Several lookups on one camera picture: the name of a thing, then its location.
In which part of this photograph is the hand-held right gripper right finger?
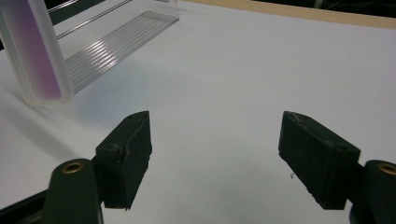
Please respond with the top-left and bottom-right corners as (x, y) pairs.
(277, 110), (362, 210)

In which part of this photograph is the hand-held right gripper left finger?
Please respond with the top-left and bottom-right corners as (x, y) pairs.
(94, 110), (153, 210)

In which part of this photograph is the clear plastic ribbed box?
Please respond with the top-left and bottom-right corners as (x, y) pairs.
(46, 0), (181, 95)

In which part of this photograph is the blue translucent phone case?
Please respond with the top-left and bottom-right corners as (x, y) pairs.
(0, 0), (76, 106)

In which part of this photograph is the white table sheet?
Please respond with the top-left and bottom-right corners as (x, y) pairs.
(0, 0), (396, 224)

